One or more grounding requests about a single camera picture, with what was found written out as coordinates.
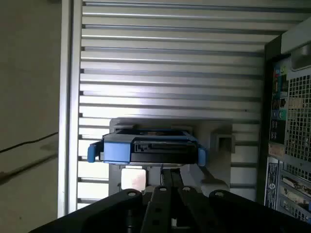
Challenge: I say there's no silver CPU chip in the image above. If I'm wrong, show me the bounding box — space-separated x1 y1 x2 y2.
121 168 148 189

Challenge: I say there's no thin black floor cable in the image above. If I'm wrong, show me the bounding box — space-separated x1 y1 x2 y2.
0 132 59 153

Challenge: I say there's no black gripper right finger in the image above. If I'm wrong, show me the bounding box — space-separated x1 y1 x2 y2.
171 168 311 233

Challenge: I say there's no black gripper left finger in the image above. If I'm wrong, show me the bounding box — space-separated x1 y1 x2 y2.
31 168 172 233

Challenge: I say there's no hard disk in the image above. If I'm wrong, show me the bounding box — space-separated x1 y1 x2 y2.
87 130 207 167

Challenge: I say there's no black open PC case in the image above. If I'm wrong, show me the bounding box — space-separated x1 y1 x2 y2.
257 14 311 223

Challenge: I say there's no grey plastic parts rack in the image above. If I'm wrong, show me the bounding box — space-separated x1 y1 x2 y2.
108 117 236 195

